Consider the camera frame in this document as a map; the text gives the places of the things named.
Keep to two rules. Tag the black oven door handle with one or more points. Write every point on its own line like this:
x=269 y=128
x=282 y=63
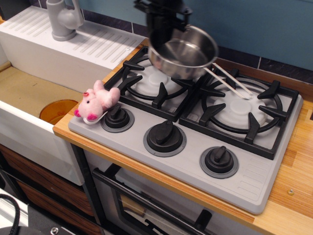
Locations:
x=108 y=178

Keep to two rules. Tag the grey toy stove top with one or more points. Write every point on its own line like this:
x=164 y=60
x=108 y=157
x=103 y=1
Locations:
x=248 y=189

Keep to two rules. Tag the black stove knob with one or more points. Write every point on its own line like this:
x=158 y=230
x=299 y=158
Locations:
x=117 y=120
x=165 y=139
x=219 y=162

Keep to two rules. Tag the black right burner grate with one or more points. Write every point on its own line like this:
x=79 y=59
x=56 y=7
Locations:
x=261 y=125

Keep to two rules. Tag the black right stove knob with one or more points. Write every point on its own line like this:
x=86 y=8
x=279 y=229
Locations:
x=219 y=162

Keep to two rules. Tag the orange sink drain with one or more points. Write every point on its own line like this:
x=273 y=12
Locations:
x=55 y=111

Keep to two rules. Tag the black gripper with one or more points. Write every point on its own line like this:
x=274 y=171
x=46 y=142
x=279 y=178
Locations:
x=162 y=16

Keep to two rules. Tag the black burner grate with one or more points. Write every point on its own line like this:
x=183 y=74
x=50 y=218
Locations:
x=261 y=125
x=146 y=88

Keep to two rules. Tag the wooden drawer cabinet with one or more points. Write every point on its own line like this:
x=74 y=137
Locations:
x=56 y=197

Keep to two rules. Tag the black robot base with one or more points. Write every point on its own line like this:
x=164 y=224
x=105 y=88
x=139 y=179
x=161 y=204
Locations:
x=31 y=222

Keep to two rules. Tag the stainless steel pan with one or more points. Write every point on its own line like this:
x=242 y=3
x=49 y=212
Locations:
x=187 y=55

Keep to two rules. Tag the pink stuffed pig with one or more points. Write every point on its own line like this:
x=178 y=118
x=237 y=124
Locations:
x=97 y=101

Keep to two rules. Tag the black left stove knob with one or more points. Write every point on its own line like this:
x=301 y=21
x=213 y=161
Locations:
x=117 y=120

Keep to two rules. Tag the grey toy faucet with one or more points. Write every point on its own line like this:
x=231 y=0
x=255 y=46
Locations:
x=64 y=22

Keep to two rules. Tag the black left burner grate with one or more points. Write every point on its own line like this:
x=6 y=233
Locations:
x=146 y=88

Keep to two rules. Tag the black middle stove knob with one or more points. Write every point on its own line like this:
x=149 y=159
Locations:
x=165 y=139

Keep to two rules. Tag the white toy sink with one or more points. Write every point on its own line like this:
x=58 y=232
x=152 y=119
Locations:
x=38 y=70

